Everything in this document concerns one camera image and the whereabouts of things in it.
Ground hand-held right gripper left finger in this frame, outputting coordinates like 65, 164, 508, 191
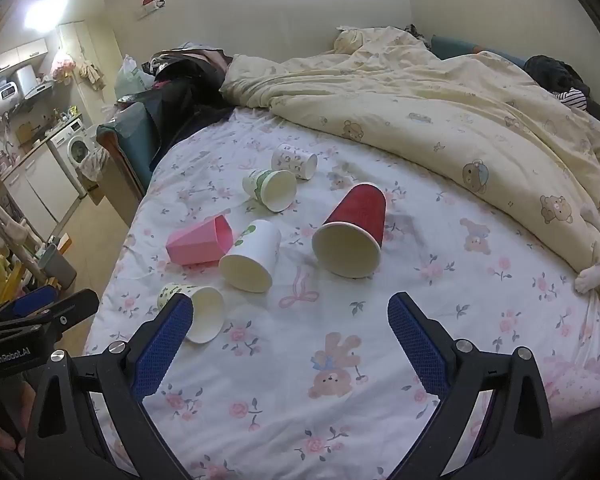
24, 292, 196, 480

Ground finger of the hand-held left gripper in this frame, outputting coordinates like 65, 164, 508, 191
0, 284, 62, 322
10, 288, 101, 337

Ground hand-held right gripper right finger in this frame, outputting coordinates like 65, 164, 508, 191
387, 291, 556, 480

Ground small yellow-green patterned cup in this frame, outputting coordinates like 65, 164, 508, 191
158, 282, 226, 344

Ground pink plastic cup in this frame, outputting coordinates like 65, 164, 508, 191
166, 214, 236, 267

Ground white cup with green dots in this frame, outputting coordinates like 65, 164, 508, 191
218, 219, 282, 294

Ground red paper cup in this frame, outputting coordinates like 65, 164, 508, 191
311, 183, 387, 279

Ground white cup with green band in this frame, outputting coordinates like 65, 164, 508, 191
242, 168, 298, 213

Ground white cup with pink print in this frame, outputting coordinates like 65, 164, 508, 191
271, 143, 318, 181

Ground person's left hand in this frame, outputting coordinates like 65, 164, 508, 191
0, 380, 37, 461

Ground yellow wooden chair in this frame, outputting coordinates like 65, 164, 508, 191
0, 250, 27, 311

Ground grey trash bin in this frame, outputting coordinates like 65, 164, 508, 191
36, 242, 78, 291

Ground white kitchen base cabinets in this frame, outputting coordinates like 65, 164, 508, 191
0, 150, 79, 241

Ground white floral bed sheet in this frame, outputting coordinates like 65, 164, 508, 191
82, 107, 600, 480

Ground white washing machine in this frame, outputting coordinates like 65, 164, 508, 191
47, 120, 99, 198

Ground pink floral cloth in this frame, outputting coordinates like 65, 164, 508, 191
540, 352, 600, 423

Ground steel range hood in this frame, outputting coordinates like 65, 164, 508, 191
12, 64, 54, 102

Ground hanging beige towel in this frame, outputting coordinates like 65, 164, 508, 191
77, 57, 107, 92

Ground white plastic bag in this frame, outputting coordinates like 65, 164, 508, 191
114, 55, 154, 102

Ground cream bear-print duvet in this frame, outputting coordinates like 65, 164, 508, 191
220, 27, 600, 311

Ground black clothing pile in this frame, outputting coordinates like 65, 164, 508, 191
147, 47, 236, 171

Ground hanging pink cloth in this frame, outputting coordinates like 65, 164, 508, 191
50, 50, 77, 84

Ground ceiling light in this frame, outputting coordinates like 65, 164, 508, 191
22, 0, 67, 32

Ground striped garment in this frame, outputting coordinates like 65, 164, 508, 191
552, 87, 589, 112

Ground blue pillow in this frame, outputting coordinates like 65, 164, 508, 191
430, 34, 527, 68

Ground dark garment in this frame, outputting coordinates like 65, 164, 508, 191
524, 55, 600, 123

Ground teal padded bed frame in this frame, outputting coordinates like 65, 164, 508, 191
96, 102, 161, 221

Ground white wall cabinets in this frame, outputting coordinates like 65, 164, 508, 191
0, 37, 49, 79

